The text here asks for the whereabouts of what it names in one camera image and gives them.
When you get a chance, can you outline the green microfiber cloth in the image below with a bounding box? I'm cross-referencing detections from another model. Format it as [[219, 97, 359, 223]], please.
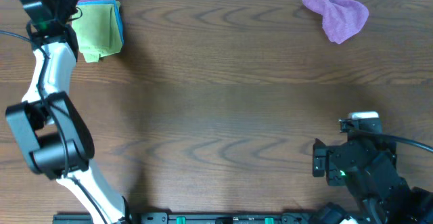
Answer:
[[72, 4, 124, 63]]

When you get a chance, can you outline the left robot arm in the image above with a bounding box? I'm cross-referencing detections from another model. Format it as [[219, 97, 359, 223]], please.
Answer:
[[5, 0, 133, 223]]

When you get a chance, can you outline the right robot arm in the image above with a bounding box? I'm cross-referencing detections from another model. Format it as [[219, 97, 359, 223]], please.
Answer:
[[313, 137, 432, 223]]

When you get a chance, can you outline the folded blue cloth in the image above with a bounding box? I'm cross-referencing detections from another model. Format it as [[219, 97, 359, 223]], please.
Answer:
[[78, 0, 124, 43]]

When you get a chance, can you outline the purple microfiber cloth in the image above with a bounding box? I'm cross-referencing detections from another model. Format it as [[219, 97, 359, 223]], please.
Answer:
[[302, 0, 369, 45]]

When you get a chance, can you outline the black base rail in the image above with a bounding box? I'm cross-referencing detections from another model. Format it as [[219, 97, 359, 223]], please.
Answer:
[[52, 212, 370, 224]]

